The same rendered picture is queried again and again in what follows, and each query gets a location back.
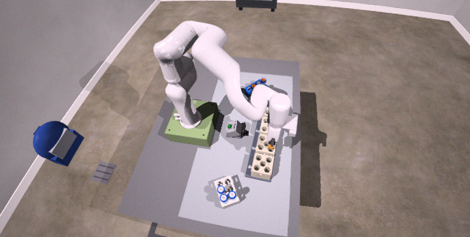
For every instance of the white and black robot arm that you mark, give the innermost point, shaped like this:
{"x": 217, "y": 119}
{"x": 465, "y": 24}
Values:
{"x": 208, "y": 42}

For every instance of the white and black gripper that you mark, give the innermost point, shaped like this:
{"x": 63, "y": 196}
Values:
{"x": 273, "y": 133}

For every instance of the blue tube rack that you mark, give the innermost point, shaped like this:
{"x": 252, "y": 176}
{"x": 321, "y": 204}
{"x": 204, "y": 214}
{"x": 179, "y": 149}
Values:
{"x": 248, "y": 91}

